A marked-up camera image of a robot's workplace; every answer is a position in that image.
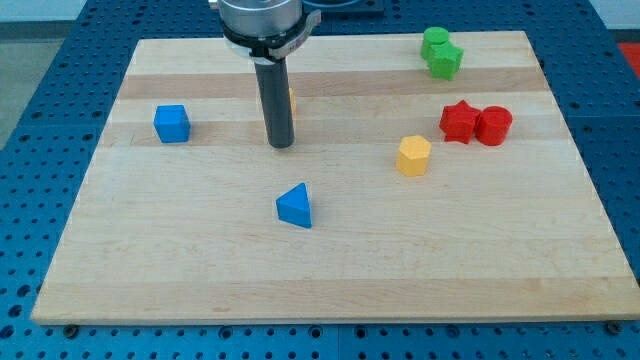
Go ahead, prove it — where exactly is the light wooden board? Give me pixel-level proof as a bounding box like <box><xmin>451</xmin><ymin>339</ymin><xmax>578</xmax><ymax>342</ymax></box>
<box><xmin>32</xmin><ymin>31</ymin><xmax>639</xmax><ymax>325</ymax></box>

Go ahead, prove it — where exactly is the red star block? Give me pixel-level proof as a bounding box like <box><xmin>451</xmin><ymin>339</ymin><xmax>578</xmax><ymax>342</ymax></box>
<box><xmin>439</xmin><ymin>100</ymin><xmax>481</xmax><ymax>144</ymax></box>

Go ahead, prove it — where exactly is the blue cube block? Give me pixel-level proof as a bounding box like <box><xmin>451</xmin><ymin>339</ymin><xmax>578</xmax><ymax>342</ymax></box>
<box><xmin>153</xmin><ymin>104</ymin><xmax>191</xmax><ymax>143</ymax></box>

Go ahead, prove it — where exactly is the yellow hexagon block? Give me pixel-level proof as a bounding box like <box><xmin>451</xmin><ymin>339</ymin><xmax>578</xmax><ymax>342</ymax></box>
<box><xmin>396</xmin><ymin>135</ymin><xmax>432</xmax><ymax>177</ymax></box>

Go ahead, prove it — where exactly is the yellow heart block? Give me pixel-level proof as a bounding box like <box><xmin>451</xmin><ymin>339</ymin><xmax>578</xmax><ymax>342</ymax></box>
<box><xmin>288</xmin><ymin>87</ymin><xmax>297</xmax><ymax>115</ymax></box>

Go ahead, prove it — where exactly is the blue triangle block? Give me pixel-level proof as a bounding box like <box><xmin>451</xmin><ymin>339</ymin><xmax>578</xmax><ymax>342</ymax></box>
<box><xmin>276</xmin><ymin>183</ymin><xmax>312</xmax><ymax>228</ymax></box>

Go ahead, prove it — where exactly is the green star block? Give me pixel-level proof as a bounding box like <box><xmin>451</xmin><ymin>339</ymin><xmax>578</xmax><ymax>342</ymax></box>
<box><xmin>428</xmin><ymin>41</ymin><xmax>464</xmax><ymax>80</ymax></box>

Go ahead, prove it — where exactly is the red cylinder block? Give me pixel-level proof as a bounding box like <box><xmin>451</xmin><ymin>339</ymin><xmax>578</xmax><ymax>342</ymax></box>
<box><xmin>475</xmin><ymin>106</ymin><xmax>513</xmax><ymax>146</ymax></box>

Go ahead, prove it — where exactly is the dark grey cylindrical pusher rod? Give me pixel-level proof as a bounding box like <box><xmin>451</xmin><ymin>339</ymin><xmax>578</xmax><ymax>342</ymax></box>
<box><xmin>254</xmin><ymin>59</ymin><xmax>295</xmax><ymax>148</ymax></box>

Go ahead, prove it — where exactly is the green cylinder block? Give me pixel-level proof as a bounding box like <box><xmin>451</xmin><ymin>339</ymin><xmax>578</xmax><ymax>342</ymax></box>
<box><xmin>421</xmin><ymin>27</ymin><xmax>450</xmax><ymax>61</ymax></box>

